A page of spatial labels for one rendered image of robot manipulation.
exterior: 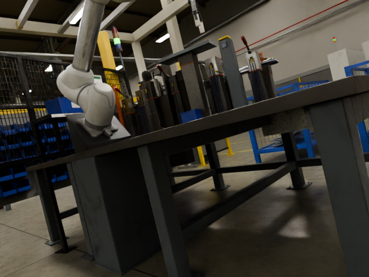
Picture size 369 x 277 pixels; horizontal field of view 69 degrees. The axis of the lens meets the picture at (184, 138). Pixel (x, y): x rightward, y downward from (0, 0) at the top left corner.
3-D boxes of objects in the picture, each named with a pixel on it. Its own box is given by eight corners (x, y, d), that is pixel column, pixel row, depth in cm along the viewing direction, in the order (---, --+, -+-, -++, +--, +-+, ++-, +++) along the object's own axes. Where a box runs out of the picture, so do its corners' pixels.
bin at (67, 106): (90, 112, 232) (87, 98, 231) (63, 113, 203) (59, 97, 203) (76, 117, 238) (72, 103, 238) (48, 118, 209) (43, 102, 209)
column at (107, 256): (121, 276, 143) (92, 156, 142) (95, 265, 165) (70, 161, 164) (163, 249, 165) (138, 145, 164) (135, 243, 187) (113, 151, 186)
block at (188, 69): (212, 121, 172) (196, 53, 172) (207, 122, 165) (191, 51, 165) (199, 124, 177) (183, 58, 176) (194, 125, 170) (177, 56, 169)
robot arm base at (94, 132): (97, 142, 152) (99, 134, 149) (75, 121, 160) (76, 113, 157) (122, 133, 165) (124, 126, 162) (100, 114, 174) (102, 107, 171)
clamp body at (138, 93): (157, 136, 211) (146, 89, 210) (150, 137, 201) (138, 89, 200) (151, 137, 214) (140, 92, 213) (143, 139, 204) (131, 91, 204)
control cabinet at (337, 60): (361, 109, 991) (346, 44, 987) (379, 106, 951) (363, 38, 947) (340, 117, 830) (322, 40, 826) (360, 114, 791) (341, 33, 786)
